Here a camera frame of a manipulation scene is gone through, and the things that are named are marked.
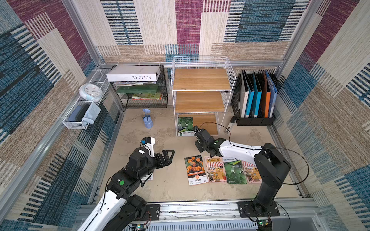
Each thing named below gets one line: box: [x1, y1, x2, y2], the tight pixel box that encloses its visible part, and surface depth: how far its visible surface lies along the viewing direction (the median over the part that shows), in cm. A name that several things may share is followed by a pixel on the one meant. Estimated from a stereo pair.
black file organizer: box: [230, 73, 280, 126], surface depth 99 cm
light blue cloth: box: [81, 102, 102, 126], surface depth 70 cm
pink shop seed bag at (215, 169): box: [204, 155, 227, 184], surface depth 89 cm
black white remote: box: [224, 115, 236, 136], surface depth 107 cm
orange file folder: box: [264, 92, 271, 118], surface depth 96 cm
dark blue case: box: [67, 103, 91, 122], surface depth 67 cm
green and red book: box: [131, 91, 164, 101], surface depth 101 cm
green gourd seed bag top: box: [223, 156, 248, 185], surface depth 87 cm
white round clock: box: [79, 83, 104, 103], surface depth 76 cm
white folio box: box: [105, 65, 161, 82], surface depth 81 cm
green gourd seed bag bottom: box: [177, 116, 195, 137], surface depth 110 cm
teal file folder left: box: [242, 70, 255, 118], surface depth 93 cm
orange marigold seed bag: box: [184, 154, 209, 186], surface depth 89 cm
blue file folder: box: [264, 70, 278, 118], surface depth 93 cm
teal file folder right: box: [252, 70, 263, 118], surface depth 94 cm
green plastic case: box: [116, 83, 159, 94], surface depth 96 cm
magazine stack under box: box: [113, 81, 157, 87], surface depth 81 cm
